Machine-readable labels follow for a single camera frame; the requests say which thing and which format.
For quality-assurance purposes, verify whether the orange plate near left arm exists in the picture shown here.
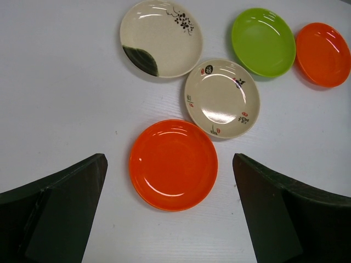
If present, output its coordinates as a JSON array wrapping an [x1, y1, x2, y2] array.
[[128, 119, 218, 211]]

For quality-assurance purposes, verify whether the cream plate with leaf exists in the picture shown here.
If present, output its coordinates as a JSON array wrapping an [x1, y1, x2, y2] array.
[[120, 1, 203, 78]]

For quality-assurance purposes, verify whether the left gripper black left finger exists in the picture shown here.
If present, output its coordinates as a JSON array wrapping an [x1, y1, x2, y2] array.
[[1, 153, 108, 262]]

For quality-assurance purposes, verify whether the orange plate near green plate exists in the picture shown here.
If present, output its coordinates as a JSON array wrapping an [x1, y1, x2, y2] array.
[[296, 22, 350, 88]]

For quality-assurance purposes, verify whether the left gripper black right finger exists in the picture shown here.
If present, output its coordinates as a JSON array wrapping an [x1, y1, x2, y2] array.
[[233, 153, 350, 262]]

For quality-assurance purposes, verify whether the beige plate with red stamps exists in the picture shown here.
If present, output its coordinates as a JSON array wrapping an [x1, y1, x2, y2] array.
[[184, 59, 261, 139]]

